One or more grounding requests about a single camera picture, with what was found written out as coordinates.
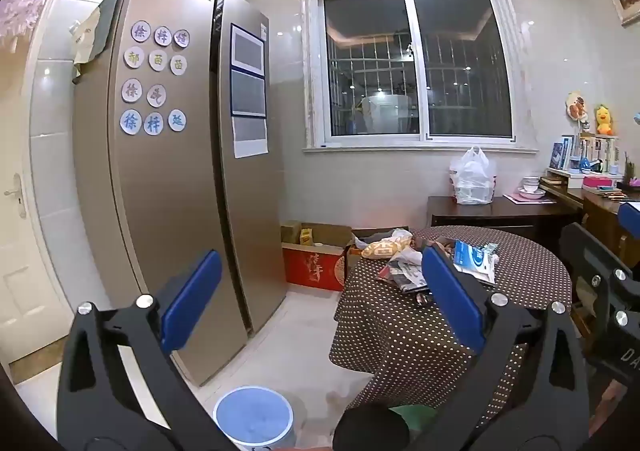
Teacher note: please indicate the blue and white bin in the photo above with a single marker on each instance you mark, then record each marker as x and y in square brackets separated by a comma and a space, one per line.
[252, 413]

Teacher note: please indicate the orange cardboard box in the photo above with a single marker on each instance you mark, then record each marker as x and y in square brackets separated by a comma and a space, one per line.
[355, 256]

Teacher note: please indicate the brown polka-dot tablecloth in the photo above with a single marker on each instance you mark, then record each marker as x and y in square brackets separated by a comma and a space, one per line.
[400, 331]

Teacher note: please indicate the yellow carton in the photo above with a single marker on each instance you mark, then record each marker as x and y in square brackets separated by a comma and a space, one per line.
[306, 236]

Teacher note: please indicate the white door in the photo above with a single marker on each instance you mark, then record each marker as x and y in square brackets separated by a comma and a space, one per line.
[30, 231]

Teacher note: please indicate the dark wooden side table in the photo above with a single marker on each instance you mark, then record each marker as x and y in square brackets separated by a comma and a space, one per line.
[500, 218]

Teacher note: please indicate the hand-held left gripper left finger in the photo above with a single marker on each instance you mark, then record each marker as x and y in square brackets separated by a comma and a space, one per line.
[192, 301]

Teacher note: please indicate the yellow duck plush toy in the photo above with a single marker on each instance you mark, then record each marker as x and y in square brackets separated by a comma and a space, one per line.
[605, 120]

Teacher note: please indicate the row of books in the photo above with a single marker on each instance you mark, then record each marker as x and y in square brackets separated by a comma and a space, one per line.
[587, 153]

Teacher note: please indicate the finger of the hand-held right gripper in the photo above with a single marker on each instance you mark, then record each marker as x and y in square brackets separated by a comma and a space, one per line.
[630, 220]
[600, 281]

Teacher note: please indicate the pink floral curtain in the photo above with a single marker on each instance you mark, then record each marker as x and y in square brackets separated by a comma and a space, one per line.
[25, 13]

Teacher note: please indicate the white plastic shopping bag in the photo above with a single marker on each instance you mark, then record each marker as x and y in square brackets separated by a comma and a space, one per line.
[472, 178]

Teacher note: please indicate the red cardboard box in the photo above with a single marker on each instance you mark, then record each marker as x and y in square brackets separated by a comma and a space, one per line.
[312, 268]

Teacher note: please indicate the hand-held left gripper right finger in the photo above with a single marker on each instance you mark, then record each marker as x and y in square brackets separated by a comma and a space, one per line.
[452, 301]

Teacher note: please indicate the red printed paper bag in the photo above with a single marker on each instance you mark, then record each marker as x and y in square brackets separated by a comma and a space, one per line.
[405, 283]

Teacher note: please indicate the pink papers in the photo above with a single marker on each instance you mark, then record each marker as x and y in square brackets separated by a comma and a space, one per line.
[515, 198]

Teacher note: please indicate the blue-framed paper sheet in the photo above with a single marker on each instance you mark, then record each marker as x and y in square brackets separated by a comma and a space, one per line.
[247, 50]
[248, 93]

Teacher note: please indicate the group of round fridge magnets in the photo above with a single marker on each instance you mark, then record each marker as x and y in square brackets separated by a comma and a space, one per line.
[152, 81]

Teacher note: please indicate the orange cartoon hand fan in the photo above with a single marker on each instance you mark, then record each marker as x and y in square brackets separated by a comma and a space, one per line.
[576, 107]

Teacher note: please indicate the champagne double-door refrigerator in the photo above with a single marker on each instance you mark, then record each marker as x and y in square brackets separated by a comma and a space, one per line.
[190, 206]

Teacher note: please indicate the plain white paper sheet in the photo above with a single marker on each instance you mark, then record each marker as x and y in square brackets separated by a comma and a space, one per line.
[250, 136]

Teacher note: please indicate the yellow white plastic bag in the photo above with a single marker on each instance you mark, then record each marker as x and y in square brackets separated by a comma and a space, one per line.
[382, 247]

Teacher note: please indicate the hanging cloth bag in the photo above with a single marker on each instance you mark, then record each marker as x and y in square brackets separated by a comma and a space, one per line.
[90, 43]

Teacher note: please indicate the blue white medicine box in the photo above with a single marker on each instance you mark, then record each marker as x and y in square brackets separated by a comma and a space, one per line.
[475, 263]

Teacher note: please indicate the stacked ceramic bowls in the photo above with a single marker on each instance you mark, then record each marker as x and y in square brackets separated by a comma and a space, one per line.
[531, 187]

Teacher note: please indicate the white sliding window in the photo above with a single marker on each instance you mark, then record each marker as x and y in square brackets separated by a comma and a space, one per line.
[415, 61]

